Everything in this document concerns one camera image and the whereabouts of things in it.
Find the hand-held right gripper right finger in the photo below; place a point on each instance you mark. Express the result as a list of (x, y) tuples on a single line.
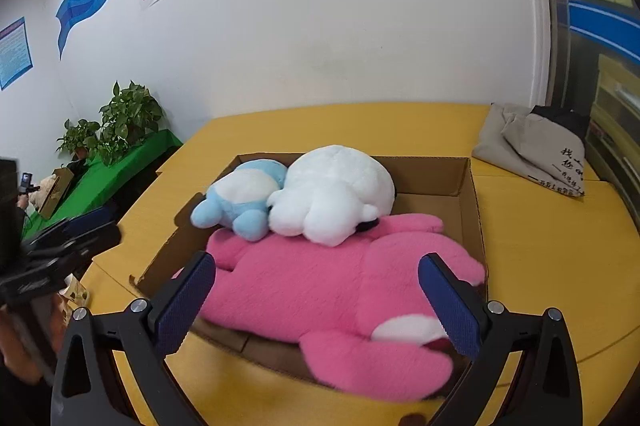
[(450, 306)]

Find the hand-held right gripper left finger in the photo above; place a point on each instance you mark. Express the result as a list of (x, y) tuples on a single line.
[(182, 301)]

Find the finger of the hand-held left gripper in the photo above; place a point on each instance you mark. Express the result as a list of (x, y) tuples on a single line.
[(85, 246), (85, 221)]

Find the light blue plush toy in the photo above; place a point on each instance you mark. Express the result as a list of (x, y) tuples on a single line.
[(245, 211)]

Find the brown cardboard box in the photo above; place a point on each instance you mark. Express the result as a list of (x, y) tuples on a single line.
[(450, 186)]

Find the pink plush toy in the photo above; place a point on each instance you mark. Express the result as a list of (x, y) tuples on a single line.
[(310, 291)]

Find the white panda plush toy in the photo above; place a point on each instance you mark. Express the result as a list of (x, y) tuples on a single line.
[(335, 191)]

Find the person's left hand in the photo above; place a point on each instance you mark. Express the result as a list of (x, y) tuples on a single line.
[(20, 351)]

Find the brown paper bag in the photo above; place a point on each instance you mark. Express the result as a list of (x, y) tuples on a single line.
[(56, 193)]

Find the leaf print paper cup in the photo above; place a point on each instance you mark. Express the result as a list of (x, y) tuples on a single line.
[(76, 291)]

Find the beige plush toy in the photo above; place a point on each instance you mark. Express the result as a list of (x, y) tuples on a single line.
[(44, 190)]

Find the green table cloth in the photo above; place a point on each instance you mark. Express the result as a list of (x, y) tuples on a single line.
[(125, 171)]

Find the small potted green plant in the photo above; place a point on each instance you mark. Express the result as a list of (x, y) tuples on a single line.
[(80, 139)]

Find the large potted green plant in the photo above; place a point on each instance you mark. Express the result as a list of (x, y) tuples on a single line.
[(130, 116)]

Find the grey cloth bag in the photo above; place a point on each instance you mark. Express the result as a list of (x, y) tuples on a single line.
[(515, 151)]

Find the black cloth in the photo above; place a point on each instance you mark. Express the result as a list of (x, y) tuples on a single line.
[(560, 121)]

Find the yellow shelf behind glass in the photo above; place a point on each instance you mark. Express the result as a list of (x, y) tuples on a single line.
[(617, 106)]

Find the blue band on glass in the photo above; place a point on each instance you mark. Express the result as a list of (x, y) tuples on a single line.
[(605, 21)]

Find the small black camera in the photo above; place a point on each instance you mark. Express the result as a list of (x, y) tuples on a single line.
[(26, 181)]

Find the blue framed wall poster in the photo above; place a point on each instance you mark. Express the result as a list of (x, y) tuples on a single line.
[(14, 54)]

